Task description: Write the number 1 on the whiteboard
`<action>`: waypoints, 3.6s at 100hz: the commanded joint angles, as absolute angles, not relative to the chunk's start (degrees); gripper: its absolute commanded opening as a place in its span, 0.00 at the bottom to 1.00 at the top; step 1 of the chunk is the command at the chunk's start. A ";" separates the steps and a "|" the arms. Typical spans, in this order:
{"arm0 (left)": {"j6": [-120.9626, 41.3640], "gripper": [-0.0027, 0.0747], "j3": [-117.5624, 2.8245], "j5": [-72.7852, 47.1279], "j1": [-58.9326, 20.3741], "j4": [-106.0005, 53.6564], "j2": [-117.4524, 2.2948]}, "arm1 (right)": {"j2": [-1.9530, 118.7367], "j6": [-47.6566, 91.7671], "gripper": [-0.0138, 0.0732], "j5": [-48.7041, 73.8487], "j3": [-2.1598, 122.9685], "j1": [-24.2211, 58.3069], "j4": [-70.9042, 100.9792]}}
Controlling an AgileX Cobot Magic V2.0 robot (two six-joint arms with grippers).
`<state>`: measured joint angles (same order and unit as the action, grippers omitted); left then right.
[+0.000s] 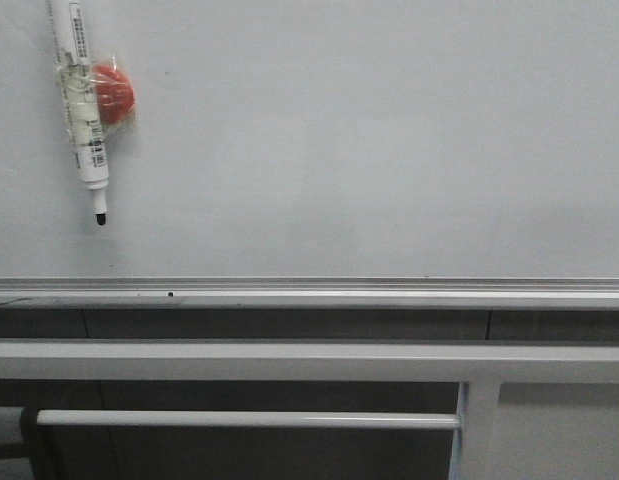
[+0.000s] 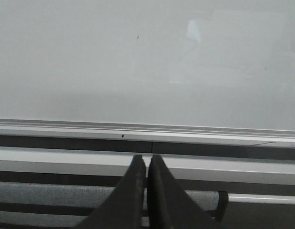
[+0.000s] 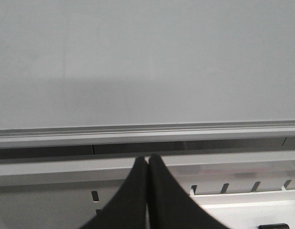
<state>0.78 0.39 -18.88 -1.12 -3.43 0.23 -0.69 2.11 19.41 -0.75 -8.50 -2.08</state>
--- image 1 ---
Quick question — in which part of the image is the whiteboard with aluminium frame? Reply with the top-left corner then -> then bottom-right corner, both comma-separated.
0,1 -> 619,309

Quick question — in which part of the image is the black end cap on rail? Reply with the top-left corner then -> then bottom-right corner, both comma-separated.
19,408 -> 57,480

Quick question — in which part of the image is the white dry-erase marker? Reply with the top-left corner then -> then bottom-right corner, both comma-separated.
46,1 -> 109,226

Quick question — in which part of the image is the red round magnet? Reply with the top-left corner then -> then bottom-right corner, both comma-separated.
92,64 -> 135,125

